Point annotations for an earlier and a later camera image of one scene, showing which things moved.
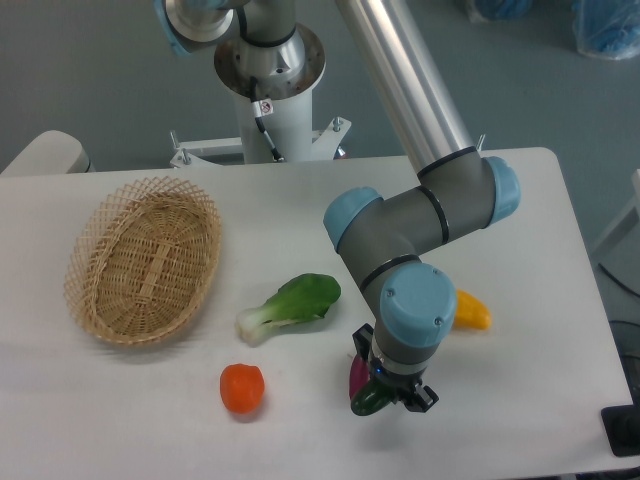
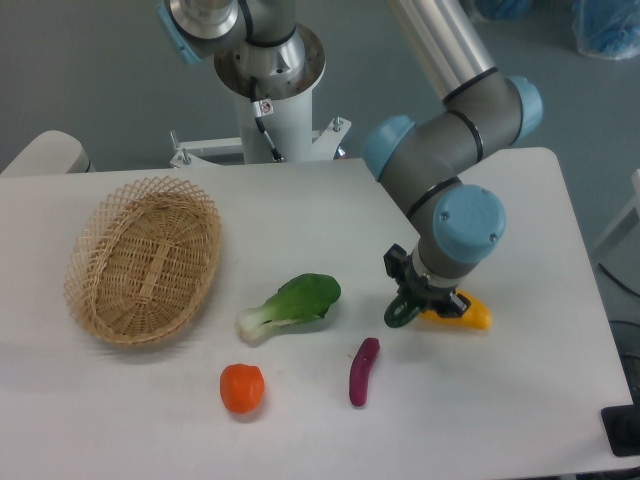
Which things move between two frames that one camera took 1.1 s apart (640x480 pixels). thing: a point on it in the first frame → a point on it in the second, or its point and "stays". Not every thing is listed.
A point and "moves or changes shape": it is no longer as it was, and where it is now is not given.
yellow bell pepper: x=470 y=314 stays
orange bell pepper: x=242 y=387 stays
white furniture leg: x=626 y=222 stays
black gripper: x=400 y=386 → x=402 y=268
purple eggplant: x=359 y=375 stays
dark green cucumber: x=371 y=398 moves or changes shape
